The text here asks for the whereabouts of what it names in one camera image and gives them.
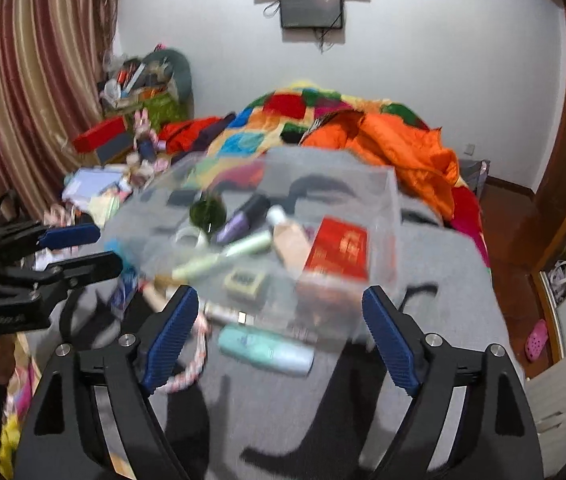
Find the blue notebook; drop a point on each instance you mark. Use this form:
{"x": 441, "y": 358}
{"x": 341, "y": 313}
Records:
{"x": 88, "y": 182}

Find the pink rabbit toy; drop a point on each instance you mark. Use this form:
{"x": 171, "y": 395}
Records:
{"x": 142, "y": 127}

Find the person's left hand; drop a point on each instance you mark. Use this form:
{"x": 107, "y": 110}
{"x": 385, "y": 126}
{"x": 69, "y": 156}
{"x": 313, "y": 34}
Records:
{"x": 3, "y": 360}

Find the dark purple cloth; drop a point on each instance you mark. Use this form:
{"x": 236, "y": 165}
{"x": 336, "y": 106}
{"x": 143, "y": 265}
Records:
{"x": 213, "y": 135}

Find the mint green bottle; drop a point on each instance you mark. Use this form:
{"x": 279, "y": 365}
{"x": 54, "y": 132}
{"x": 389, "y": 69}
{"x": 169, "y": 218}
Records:
{"x": 263, "y": 350}

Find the blue grey box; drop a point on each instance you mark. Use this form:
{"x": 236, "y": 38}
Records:
{"x": 118, "y": 149}

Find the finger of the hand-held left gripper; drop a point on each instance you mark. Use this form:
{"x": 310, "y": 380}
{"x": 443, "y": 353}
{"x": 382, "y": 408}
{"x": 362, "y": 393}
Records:
{"x": 70, "y": 236}
{"x": 88, "y": 267}

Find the orange padded jacket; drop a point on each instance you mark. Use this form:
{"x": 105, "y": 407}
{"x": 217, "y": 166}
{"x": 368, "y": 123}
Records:
{"x": 403, "y": 150}

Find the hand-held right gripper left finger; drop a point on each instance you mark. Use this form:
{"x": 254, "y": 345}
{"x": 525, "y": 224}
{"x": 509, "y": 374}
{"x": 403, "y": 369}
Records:
{"x": 173, "y": 335}

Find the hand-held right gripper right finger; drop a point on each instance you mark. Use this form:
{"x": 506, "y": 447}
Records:
{"x": 390, "y": 340}

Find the red box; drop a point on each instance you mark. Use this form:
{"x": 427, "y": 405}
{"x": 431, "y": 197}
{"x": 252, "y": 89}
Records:
{"x": 98, "y": 135}

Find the red packet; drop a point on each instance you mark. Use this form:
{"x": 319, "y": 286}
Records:
{"x": 338, "y": 247}

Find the dark blue bottle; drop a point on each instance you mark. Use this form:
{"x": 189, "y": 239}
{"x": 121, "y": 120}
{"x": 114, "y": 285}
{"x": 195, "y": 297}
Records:
{"x": 145, "y": 152}

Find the white tape roll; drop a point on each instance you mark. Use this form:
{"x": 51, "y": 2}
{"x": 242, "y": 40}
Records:
{"x": 179, "y": 237}

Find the pink slipper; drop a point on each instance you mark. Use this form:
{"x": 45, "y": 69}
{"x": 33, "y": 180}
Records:
{"x": 536, "y": 340}

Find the beige cosmetic stick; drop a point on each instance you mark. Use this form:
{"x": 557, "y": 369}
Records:
{"x": 155, "y": 296}

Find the striped curtain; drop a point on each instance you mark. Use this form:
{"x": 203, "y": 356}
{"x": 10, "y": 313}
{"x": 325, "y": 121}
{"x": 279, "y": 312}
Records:
{"x": 28, "y": 85}

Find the light green tube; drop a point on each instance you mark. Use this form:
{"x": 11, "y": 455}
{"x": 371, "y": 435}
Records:
{"x": 243, "y": 246}

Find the beige cosmetic tube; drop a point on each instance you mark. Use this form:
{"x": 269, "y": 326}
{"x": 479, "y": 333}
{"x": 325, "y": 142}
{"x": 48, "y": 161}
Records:
{"x": 290, "y": 245}

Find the colourful patchwork quilt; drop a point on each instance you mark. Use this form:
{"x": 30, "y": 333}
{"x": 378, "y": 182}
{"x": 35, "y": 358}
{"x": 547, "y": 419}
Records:
{"x": 263, "y": 135}

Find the green glass bottle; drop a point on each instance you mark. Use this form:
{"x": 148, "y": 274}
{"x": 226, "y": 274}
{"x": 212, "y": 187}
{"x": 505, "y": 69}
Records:
{"x": 207, "y": 215}

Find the grey bag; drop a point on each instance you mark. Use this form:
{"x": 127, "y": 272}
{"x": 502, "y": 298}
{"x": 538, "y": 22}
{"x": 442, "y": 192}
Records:
{"x": 473, "y": 175}

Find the clear plastic box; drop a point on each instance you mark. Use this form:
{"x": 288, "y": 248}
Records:
{"x": 378, "y": 200}

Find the purple cosmetic bottle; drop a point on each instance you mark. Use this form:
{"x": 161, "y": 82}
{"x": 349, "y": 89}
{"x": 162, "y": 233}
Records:
{"x": 240, "y": 220}

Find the pale green booklet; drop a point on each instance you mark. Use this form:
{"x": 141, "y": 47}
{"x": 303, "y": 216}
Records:
{"x": 105, "y": 207}

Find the small black wall screen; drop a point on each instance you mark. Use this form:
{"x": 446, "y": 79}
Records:
{"x": 311, "y": 7}

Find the pale green dotted box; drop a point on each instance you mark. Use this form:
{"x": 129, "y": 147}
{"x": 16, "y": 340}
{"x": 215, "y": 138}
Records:
{"x": 243, "y": 282}

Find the red cloth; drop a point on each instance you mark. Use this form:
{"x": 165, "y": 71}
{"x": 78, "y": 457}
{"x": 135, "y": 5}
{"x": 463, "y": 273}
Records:
{"x": 188, "y": 132}

